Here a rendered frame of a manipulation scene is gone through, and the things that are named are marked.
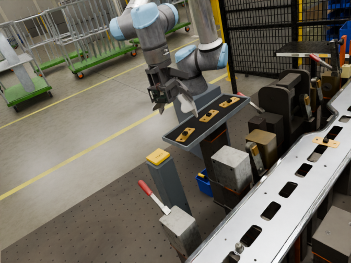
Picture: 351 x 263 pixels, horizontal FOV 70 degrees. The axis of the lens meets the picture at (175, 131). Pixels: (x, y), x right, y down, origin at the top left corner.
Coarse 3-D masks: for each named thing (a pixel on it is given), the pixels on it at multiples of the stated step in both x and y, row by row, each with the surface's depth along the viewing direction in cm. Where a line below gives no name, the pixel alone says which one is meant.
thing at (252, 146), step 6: (246, 144) 86; (252, 144) 85; (246, 150) 86; (252, 150) 84; (258, 150) 86; (252, 156) 85; (258, 156) 87; (252, 162) 87; (258, 162) 87; (252, 168) 88; (258, 168) 87; (258, 174) 88
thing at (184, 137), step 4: (188, 128) 93; (192, 128) 92; (184, 132) 90; (188, 132) 91; (192, 132) 90; (180, 136) 90; (184, 136) 89; (188, 136) 88; (176, 140) 88; (180, 140) 87; (184, 140) 87
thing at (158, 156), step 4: (156, 152) 86; (160, 152) 85; (164, 152) 84; (148, 156) 85; (152, 156) 85; (156, 156) 84; (160, 156) 83; (164, 156) 83; (168, 156) 84; (148, 160) 84; (152, 160) 83; (156, 160) 82; (160, 160) 82; (156, 164) 81
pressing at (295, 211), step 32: (288, 160) 89; (320, 160) 85; (256, 192) 81; (320, 192) 75; (224, 224) 73; (256, 224) 71; (288, 224) 69; (192, 256) 68; (224, 256) 66; (256, 256) 64
